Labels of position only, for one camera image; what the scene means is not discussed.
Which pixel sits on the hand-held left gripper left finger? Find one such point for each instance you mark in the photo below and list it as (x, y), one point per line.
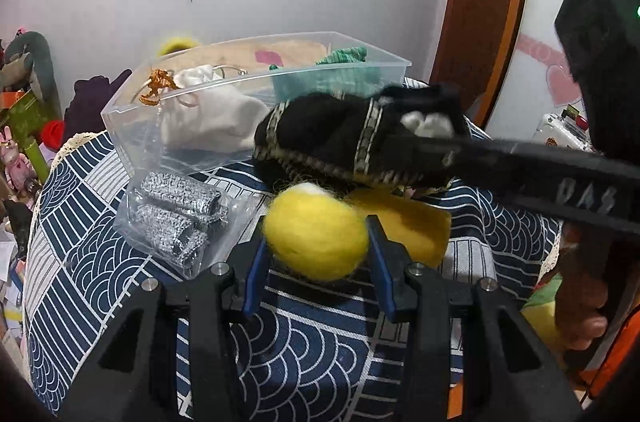
(257, 274)

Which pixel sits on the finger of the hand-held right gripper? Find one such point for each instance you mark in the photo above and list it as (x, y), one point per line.
(450, 155)

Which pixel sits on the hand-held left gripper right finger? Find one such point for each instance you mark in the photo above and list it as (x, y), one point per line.
(383, 273)

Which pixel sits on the yellow felt ball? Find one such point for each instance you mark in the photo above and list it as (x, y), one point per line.
(310, 232)

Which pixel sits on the black knitted sock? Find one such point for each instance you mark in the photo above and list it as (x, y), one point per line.
(320, 127)

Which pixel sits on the clear plastic storage box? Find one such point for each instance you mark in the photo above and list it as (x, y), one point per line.
(142, 127)

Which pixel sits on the red soft item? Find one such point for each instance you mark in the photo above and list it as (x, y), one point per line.
(52, 135)

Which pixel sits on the person's right hand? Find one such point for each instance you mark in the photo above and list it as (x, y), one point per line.
(582, 292)

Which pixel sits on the clear plastic bag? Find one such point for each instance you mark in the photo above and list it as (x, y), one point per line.
(230, 222)

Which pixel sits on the yellow felt sheet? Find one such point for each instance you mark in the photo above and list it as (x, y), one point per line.
(417, 222)

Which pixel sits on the silver mesh scrubber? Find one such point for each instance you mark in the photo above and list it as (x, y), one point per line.
(162, 224)
(177, 194)
(192, 249)

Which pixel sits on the blue white patterned tablecloth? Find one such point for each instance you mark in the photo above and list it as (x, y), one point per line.
(310, 362)

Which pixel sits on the green striped cloth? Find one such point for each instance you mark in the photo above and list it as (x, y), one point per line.
(345, 77)

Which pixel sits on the brown wooden door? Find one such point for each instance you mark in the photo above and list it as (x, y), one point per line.
(475, 2)

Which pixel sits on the white cloth pouch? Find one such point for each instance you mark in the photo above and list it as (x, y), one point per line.
(210, 117)

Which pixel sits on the yellow green plush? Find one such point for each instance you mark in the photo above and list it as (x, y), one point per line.
(542, 322)

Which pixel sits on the beige fabric piece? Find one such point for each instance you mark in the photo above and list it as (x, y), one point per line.
(295, 48)

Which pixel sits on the pink cloth piece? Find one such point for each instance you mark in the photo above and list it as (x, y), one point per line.
(268, 56)

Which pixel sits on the orange knotted ornament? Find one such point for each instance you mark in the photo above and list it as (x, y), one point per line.
(156, 86)

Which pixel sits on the purple cloth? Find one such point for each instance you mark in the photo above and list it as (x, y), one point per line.
(92, 102)

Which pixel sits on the yellow fuzzy ball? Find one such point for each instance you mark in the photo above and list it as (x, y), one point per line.
(175, 44)

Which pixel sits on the pink plush rabbit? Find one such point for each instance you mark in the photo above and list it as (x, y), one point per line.
(17, 167)

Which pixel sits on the green cardboard box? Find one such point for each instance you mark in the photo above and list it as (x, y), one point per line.
(25, 115)

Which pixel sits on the grey plush toy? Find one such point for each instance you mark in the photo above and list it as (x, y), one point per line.
(35, 62)

